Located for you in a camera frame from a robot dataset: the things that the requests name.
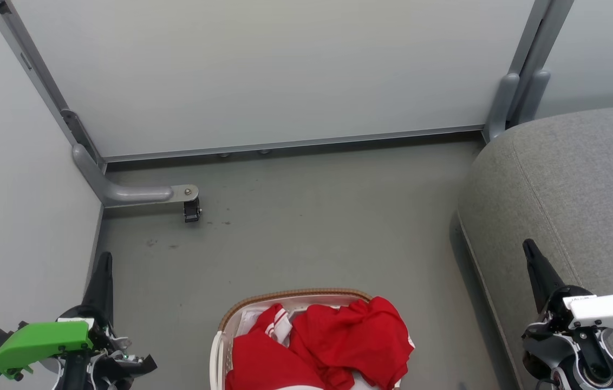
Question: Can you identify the white laundry basket brown rim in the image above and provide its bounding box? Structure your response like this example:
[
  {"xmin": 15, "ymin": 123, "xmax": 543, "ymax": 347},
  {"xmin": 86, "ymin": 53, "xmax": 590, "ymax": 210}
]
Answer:
[{"xmin": 209, "ymin": 288, "xmax": 403, "ymax": 390}]

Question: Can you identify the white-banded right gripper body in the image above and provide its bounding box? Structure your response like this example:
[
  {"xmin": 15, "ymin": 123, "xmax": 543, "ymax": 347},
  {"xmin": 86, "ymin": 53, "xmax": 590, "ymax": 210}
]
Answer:
[{"xmin": 522, "ymin": 285, "xmax": 613, "ymax": 347}]

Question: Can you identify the long grey partition foot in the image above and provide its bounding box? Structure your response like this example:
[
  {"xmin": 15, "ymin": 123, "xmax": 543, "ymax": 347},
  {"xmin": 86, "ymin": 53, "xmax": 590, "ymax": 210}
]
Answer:
[{"xmin": 72, "ymin": 144, "xmax": 199, "ymax": 209}]

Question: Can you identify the grey double partition post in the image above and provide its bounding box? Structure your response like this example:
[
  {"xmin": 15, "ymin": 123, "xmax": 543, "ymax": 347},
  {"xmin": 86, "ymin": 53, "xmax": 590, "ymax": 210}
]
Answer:
[{"xmin": 507, "ymin": 0, "xmax": 576, "ymax": 128}]

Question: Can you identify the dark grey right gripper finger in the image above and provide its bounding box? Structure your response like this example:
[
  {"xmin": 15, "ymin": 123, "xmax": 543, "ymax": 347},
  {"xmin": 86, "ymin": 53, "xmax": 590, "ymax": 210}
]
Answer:
[{"xmin": 522, "ymin": 239, "xmax": 566, "ymax": 314}]

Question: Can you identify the short grey partition foot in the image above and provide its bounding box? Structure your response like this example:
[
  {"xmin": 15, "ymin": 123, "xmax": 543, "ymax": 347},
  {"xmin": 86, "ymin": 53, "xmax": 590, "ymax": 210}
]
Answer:
[
  {"xmin": 482, "ymin": 73, "xmax": 520, "ymax": 143},
  {"xmin": 517, "ymin": 69, "xmax": 551, "ymax": 126}
]

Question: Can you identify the red garment with white stripes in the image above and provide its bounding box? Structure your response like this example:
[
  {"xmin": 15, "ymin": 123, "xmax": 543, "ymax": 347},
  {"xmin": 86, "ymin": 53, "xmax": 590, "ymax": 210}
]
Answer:
[{"xmin": 225, "ymin": 303, "xmax": 329, "ymax": 390}]

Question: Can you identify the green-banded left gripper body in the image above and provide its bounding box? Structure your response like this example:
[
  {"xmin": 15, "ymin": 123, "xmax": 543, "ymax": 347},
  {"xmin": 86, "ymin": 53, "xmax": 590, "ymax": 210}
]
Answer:
[{"xmin": 0, "ymin": 305, "xmax": 158, "ymax": 380}]

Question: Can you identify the grey partition post with bracket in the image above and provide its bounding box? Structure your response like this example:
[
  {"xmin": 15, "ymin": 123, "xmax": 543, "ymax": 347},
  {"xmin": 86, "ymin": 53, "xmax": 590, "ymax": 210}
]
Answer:
[{"xmin": 0, "ymin": 0, "xmax": 106, "ymax": 170}]

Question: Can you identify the red garment with white trim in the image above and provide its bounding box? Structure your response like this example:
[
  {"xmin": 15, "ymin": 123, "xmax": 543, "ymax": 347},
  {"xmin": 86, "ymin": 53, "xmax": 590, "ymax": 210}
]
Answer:
[{"xmin": 289, "ymin": 296, "xmax": 415, "ymax": 390}]

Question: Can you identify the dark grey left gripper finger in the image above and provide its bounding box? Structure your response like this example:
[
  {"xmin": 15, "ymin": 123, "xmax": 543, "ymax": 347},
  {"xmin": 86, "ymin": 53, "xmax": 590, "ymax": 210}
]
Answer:
[{"xmin": 82, "ymin": 252, "xmax": 115, "ymax": 326}]

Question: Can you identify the grey fabric sofa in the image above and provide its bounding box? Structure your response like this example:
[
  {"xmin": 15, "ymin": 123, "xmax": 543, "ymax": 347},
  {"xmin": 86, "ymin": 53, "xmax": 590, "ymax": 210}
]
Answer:
[{"xmin": 457, "ymin": 104, "xmax": 613, "ymax": 390}]

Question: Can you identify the grey panel bottom rail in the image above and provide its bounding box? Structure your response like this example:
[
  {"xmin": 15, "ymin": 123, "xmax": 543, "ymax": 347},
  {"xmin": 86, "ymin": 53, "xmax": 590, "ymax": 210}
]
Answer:
[{"xmin": 102, "ymin": 125, "xmax": 486, "ymax": 163}]

